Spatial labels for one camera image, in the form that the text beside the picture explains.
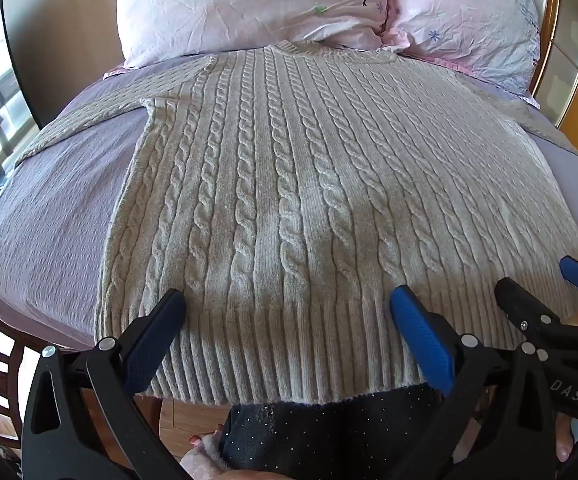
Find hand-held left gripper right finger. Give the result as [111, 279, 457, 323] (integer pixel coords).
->
[390, 285, 558, 480]

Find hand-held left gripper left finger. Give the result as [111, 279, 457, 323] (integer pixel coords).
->
[21, 288, 188, 480]

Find cream cable-knit sweater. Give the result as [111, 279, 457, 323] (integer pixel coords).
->
[16, 40, 578, 406]

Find person's right hand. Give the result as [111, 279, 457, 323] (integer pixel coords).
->
[555, 407, 578, 463]

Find person's dark speckled pants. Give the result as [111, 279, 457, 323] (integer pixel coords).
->
[219, 382, 476, 480]

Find purple bed sheet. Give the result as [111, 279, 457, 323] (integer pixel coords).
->
[0, 54, 578, 352]

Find pink floral pillow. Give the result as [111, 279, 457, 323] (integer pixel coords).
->
[384, 0, 543, 109]
[116, 0, 396, 69]

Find dark framed window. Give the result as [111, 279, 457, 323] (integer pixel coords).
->
[0, 0, 38, 206]

